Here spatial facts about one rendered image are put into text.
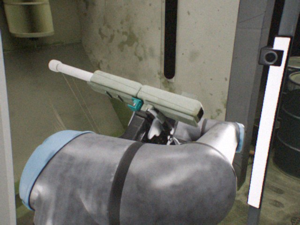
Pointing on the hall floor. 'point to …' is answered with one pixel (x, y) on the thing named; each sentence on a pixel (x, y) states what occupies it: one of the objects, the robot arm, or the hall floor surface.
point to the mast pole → (288, 29)
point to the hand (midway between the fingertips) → (145, 107)
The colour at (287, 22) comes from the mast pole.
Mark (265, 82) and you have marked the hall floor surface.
